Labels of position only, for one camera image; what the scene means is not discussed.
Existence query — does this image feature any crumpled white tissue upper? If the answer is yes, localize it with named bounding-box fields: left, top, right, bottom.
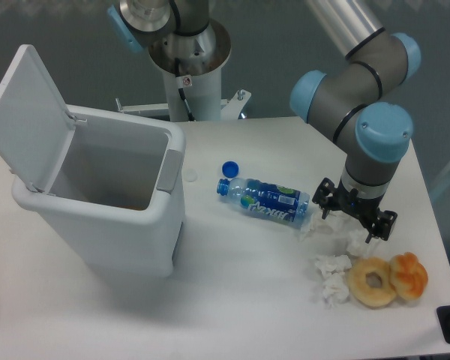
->
left=298, top=211, right=346, bottom=242

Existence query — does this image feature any crumpled white tissue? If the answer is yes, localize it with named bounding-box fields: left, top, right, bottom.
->
left=298, top=211, right=346, bottom=242
left=314, top=255, right=352, bottom=308
left=346, top=229, right=380, bottom=258

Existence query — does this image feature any blue plastic water bottle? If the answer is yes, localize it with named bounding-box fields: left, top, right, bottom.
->
left=217, top=178, right=310, bottom=228

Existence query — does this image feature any orange glazed pastry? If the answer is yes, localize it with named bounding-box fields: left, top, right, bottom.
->
left=389, top=252, right=428, bottom=301

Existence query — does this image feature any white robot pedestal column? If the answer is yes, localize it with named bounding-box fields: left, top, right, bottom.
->
left=148, top=19, right=231, bottom=122

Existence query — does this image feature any crumpled white tissue middle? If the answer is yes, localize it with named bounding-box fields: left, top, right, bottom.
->
left=346, top=229, right=380, bottom=258

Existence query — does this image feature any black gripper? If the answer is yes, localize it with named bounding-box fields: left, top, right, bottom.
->
left=312, top=178, right=398, bottom=244

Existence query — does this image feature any black cable on pedestal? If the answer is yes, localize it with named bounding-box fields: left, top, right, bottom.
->
left=174, top=58, right=196, bottom=122

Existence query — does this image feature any crumpled white tissue lower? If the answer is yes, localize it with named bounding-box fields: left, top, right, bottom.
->
left=314, top=255, right=352, bottom=308

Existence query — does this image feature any white trash can body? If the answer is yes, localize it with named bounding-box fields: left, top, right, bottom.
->
left=12, top=106, right=186, bottom=277

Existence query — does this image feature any plain ring doughnut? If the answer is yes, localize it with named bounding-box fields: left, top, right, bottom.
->
left=347, top=257, right=397, bottom=308

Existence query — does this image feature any white trash can lid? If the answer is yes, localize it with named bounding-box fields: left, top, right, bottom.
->
left=0, top=44, right=87, bottom=194

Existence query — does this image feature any blue bottle cap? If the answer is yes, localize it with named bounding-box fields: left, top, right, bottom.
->
left=221, top=160, right=239, bottom=178

